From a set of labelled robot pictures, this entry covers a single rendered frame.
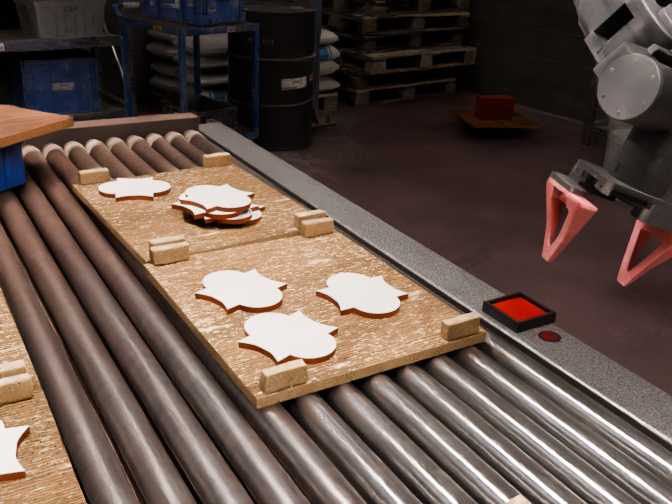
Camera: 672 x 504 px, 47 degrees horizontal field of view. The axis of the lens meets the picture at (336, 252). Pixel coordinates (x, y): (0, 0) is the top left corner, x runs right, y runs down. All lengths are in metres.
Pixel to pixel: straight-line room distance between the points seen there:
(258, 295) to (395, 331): 0.20
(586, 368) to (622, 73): 0.48
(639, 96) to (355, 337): 0.50
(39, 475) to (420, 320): 0.53
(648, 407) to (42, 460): 0.70
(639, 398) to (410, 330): 0.30
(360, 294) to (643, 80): 0.56
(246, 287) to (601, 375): 0.50
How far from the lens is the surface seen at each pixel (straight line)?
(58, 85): 5.47
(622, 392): 1.05
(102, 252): 1.33
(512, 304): 1.18
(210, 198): 1.39
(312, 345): 0.98
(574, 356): 1.10
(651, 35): 0.80
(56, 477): 0.82
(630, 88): 0.71
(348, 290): 1.13
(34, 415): 0.91
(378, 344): 1.02
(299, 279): 1.18
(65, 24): 5.43
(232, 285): 1.13
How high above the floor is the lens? 1.45
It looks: 24 degrees down
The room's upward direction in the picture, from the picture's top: 3 degrees clockwise
